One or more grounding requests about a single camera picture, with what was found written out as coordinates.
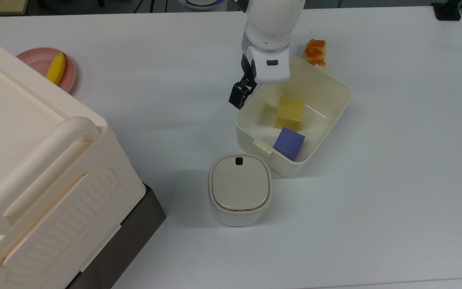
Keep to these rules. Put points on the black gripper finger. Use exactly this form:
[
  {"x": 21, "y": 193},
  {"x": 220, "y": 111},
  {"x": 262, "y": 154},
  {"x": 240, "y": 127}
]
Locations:
[{"x": 239, "y": 95}]

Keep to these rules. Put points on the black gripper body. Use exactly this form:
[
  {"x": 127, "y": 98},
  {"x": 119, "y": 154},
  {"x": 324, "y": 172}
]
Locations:
[{"x": 247, "y": 66}]

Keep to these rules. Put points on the white plastic box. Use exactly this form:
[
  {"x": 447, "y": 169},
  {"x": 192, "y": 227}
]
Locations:
[{"x": 255, "y": 120}]

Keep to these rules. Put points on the yellow cube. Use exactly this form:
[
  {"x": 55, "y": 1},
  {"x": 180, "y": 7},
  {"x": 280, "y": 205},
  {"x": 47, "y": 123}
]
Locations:
[{"x": 290, "y": 112}]

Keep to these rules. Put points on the purple cube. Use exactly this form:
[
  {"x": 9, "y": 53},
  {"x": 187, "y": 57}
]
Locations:
[{"x": 288, "y": 143}]

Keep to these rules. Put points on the orange shrimp sushi toy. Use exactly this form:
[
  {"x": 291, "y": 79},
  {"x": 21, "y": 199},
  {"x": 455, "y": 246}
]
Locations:
[{"x": 316, "y": 52}]

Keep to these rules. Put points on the small cream lidded trash can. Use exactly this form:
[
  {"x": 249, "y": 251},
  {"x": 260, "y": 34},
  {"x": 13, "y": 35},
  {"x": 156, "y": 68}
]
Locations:
[{"x": 239, "y": 188}]

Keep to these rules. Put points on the yellow toy banana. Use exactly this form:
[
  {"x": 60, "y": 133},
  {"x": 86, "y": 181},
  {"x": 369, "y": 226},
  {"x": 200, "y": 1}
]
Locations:
[{"x": 56, "y": 68}]

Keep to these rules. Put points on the pink plate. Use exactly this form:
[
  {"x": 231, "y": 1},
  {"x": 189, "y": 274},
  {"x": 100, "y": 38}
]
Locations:
[{"x": 34, "y": 60}]

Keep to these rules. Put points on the cream plastic storage container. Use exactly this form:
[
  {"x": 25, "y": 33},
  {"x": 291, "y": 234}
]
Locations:
[{"x": 34, "y": 160}]

